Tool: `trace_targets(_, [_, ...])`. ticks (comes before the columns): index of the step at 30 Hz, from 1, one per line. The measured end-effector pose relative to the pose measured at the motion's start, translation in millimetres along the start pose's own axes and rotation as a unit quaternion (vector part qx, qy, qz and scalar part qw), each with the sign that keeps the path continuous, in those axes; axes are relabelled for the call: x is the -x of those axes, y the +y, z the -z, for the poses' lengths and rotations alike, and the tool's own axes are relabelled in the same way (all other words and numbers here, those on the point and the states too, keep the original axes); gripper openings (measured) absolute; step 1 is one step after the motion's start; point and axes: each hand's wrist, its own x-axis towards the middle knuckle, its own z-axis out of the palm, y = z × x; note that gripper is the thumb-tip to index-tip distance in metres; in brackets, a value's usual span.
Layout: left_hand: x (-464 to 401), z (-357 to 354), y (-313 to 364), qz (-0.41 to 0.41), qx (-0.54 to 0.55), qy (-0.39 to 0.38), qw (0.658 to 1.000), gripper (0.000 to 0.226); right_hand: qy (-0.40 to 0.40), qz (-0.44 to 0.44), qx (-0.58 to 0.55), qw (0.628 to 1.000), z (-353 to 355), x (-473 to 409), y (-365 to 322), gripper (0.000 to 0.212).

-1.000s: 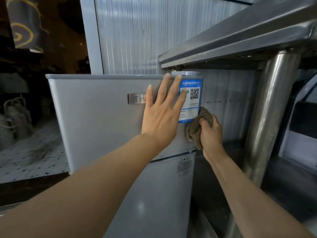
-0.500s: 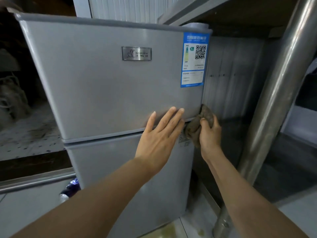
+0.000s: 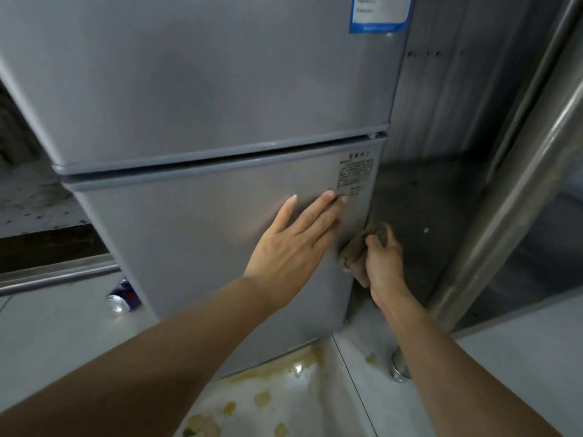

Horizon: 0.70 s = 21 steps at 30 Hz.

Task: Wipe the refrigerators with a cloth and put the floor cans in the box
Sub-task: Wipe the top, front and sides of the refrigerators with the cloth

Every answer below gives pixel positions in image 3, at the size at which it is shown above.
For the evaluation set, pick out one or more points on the person's left hand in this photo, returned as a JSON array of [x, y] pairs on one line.
[[291, 250]]

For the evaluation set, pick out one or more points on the person's right hand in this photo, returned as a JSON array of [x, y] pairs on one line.
[[386, 268]]

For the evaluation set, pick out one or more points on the brown cleaning cloth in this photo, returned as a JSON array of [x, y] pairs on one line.
[[355, 254]]

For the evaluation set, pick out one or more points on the blue crushed drink can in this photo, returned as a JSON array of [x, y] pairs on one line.
[[125, 298]]

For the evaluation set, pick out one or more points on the small silver fridge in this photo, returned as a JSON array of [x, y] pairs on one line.
[[205, 86]]

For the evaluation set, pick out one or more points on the person's right forearm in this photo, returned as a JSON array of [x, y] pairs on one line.
[[455, 382]]

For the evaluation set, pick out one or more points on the person's left forearm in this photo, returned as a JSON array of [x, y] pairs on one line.
[[136, 368]]

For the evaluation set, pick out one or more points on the stainless steel table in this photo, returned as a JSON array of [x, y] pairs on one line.
[[524, 186]]

